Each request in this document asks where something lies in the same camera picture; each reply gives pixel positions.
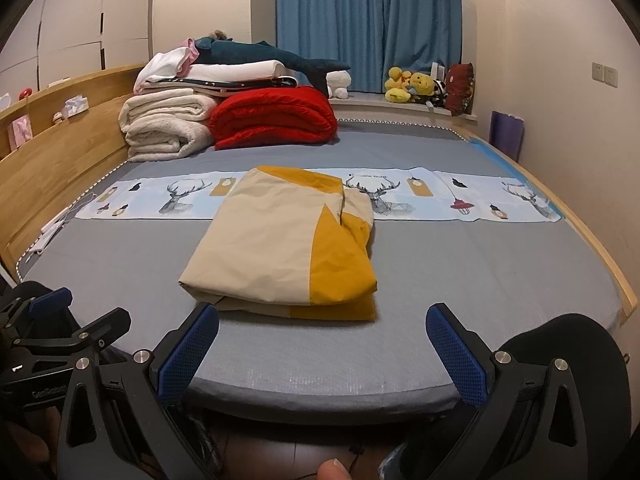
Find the pink and white cloth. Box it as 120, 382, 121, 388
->
133, 37, 201, 95

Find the wooden headboard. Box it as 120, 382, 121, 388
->
0, 62, 151, 266

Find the dark striped slipper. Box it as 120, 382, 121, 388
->
380, 447, 416, 480

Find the beige and yellow jacket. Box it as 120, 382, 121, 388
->
178, 166, 377, 322

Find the purple box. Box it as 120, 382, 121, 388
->
489, 111, 525, 162

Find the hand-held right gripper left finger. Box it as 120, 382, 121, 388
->
56, 302, 221, 480

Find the black floor cable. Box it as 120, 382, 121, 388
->
295, 444, 366, 480

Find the teal shark plush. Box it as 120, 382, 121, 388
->
194, 30, 352, 96

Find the window sill ledge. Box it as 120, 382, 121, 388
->
327, 91, 478, 133

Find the white wardrobe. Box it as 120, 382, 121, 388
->
0, 0, 156, 92

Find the person's toe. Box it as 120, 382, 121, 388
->
316, 458, 357, 480

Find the cream folded blanket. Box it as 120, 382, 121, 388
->
119, 89, 221, 162

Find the red folded quilt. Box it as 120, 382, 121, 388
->
210, 86, 339, 151

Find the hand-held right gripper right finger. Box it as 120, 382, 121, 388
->
425, 302, 586, 480

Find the pink gift bag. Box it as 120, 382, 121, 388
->
9, 116, 33, 151

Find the black white striped plush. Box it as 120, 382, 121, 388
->
425, 80, 448, 108

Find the dark patterned folded cloth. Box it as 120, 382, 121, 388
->
172, 75, 301, 97

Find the tissue pack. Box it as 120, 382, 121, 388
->
62, 95, 90, 118

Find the person's left hand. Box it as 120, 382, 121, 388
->
0, 407, 58, 480

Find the white folded quilt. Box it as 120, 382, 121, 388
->
187, 60, 286, 83

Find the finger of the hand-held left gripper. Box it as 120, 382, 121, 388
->
15, 307, 132, 361
0, 282, 75, 333

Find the grey bed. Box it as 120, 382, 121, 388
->
0, 125, 640, 413

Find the person's right leg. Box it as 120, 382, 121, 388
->
400, 312, 632, 480

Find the yellow plush toy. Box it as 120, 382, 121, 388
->
384, 66, 416, 104
407, 72, 435, 106

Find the blue curtain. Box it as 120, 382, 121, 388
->
276, 0, 463, 93

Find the white plush toy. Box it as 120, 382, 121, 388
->
326, 71, 353, 100

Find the dark red bag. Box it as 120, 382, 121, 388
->
445, 62, 475, 117

